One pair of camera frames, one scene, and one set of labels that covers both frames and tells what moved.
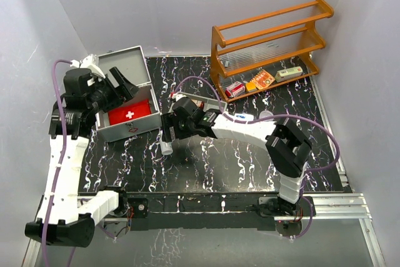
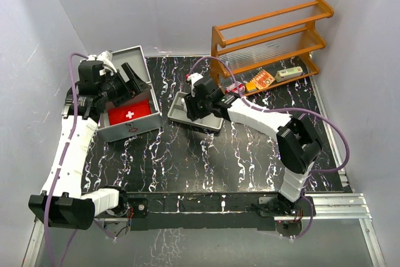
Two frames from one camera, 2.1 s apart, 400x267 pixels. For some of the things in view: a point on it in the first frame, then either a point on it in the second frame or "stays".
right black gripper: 169,120 → 190,100
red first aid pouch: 129,112 stays
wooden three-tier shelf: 269,50 stays
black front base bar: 210,212 stays
